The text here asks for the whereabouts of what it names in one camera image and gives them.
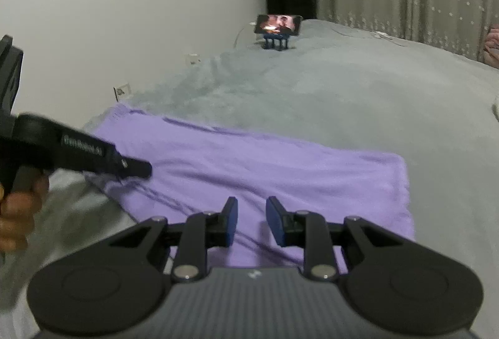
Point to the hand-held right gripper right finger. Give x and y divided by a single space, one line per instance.
275 222

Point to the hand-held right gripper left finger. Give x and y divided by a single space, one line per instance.
232 220

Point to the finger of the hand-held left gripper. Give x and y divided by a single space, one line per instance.
136 167

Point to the purple pants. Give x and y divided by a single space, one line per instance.
273 167

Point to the person's left hand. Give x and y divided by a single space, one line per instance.
19 214

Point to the grey bed blanket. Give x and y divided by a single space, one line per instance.
390 97

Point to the blue phone stand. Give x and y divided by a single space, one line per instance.
277 42

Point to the smartphone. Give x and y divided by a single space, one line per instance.
278 24

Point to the white plush toy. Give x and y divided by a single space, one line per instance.
496 109

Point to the pink quilt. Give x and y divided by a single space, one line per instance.
493 47

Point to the white wall socket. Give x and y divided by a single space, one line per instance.
123 91

